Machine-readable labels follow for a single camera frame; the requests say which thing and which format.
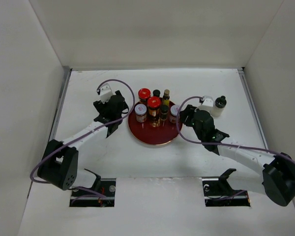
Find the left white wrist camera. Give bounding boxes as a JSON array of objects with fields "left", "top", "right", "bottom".
[{"left": 96, "top": 83, "right": 114, "bottom": 104}]

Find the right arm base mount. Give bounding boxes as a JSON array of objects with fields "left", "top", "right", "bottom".
[{"left": 202, "top": 168, "right": 250, "bottom": 207}]

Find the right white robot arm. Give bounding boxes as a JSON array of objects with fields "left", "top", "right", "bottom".
[{"left": 177, "top": 105, "right": 295, "bottom": 207}]

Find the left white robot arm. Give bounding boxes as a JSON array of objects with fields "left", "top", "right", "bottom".
[{"left": 37, "top": 90, "right": 129, "bottom": 196}]

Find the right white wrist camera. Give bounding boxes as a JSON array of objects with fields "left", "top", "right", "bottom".
[{"left": 197, "top": 96, "right": 213, "bottom": 112}]

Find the white lid jar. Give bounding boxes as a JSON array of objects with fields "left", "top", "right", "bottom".
[
  {"left": 169, "top": 105, "right": 179, "bottom": 123},
  {"left": 135, "top": 103, "right": 147, "bottom": 123}
]

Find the yellow label oil bottle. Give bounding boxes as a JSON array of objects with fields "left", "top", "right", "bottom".
[{"left": 162, "top": 89, "right": 170, "bottom": 107}]

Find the red round tray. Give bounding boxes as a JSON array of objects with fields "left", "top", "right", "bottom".
[{"left": 128, "top": 102, "right": 182, "bottom": 145}]

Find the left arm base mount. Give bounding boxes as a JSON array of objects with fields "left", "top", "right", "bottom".
[{"left": 69, "top": 169, "right": 117, "bottom": 207}]

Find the black cap spice bottle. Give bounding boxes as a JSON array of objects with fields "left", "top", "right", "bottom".
[{"left": 152, "top": 89, "right": 160, "bottom": 97}]

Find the red cap sauce bottle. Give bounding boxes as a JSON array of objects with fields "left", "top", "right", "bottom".
[
  {"left": 138, "top": 88, "right": 151, "bottom": 105},
  {"left": 147, "top": 96, "right": 161, "bottom": 127}
]

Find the small dark spice bottle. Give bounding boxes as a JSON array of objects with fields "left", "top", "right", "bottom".
[{"left": 160, "top": 104, "right": 169, "bottom": 121}]

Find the black cap white bottle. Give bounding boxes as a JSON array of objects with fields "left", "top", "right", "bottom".
[{"left": 210, "top": 95, "right": 227, "bottom": 117}]

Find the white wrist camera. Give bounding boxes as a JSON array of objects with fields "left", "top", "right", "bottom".
[
  {"left": 197, "top": 96, "right": 213, "bottom": 112},
  {"left": 96, "top": 83, "right": 114, "bottom": 104}
]

